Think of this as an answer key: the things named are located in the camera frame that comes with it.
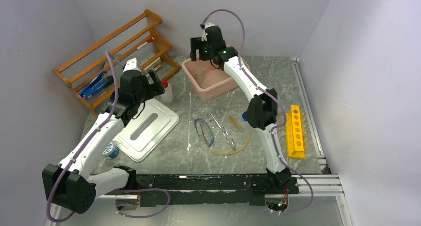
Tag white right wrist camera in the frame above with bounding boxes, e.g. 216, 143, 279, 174
200, 22, 215, 42

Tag tan rubber tube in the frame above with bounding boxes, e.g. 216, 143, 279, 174
199, 123, 252, 157

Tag metal crucible tongs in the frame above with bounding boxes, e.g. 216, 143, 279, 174
207, 109, 236, 151

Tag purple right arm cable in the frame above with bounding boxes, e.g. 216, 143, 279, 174
201, 9, 314, 215

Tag white red-capped squeeze bottle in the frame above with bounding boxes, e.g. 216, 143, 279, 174
161, 79, 174, 103

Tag brown test tube brush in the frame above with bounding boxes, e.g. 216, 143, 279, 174
229, 115, 242, 130

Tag blue white tape roll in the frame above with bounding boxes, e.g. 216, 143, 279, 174
102, 142, 120, 159

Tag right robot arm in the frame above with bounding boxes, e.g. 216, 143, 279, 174
190, 22, 291, 193

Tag wooden shelf rack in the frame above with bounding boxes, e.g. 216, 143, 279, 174
52, 9, 180, 116

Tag white pen on shelf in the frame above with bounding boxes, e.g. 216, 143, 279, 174
145, 64, 161, 78

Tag blue stapler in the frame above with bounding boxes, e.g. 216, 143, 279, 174
79, 71, 114, 100

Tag white tray lid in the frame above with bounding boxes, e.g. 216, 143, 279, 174
112, 99, 180, 162

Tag clear glass beaker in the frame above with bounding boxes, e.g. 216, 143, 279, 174
195, 69, 205, 85

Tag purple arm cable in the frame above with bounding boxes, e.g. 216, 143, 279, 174
45, 51, 124, 223
201, 9, 314, 215

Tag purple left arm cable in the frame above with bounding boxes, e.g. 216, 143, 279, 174
45, 51, 124, 223

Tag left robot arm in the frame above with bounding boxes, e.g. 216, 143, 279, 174
42, 69, 165, 219

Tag white green eraser box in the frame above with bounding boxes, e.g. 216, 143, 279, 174
143, 57, 161, 74

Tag yellow test tube rack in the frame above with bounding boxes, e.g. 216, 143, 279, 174
285, 105, 308, 160

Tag pink plastic bin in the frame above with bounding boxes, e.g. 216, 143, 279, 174
181, 58, 239, 102

